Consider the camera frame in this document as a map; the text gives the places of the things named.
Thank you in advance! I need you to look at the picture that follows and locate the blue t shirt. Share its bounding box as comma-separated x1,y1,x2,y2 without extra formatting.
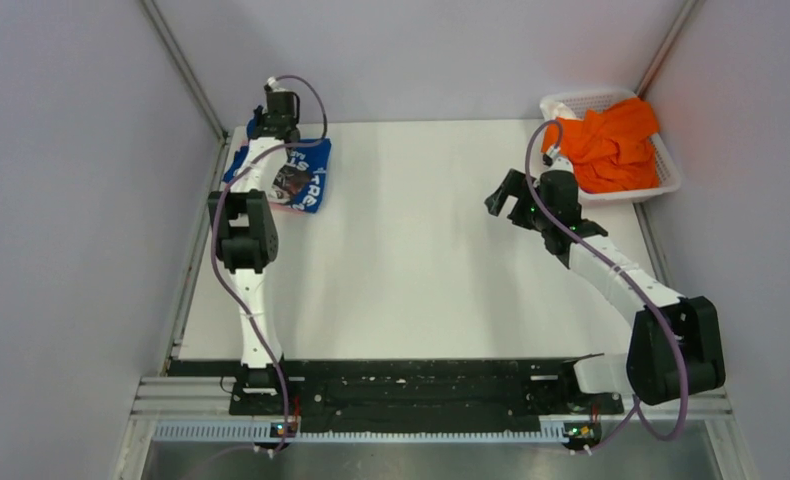
221,116,332,214

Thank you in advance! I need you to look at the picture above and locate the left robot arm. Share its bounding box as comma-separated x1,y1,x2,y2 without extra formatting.
208,87,300,418

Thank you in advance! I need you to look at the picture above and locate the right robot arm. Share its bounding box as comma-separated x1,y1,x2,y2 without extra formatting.
484,169,727,412

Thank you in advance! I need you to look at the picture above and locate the orange t shirt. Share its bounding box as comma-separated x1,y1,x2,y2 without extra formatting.
542,97,660,194

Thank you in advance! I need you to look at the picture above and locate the white plastic laundry basket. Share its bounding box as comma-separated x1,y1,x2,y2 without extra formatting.
540,88,681,206

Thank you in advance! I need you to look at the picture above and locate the folded pink t shirt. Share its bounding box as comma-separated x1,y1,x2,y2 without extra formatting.
223,145,311,210

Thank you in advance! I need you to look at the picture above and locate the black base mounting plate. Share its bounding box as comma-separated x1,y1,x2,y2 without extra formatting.
167,359,624,433

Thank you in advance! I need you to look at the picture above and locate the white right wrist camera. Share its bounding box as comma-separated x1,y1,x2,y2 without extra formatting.
542,146,574,174

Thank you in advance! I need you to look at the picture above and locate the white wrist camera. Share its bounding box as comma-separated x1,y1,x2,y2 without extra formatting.
264,77,284,93
542,146,574,174

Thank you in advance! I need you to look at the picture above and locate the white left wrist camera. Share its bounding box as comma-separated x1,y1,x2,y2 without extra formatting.
264,77,284,93

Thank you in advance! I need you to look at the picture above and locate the aluminium frame rail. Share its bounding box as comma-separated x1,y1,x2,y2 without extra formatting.
136,0,227,140

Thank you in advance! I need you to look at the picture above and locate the white slotted cable duct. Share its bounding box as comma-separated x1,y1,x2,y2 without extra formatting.
153,420,595,444

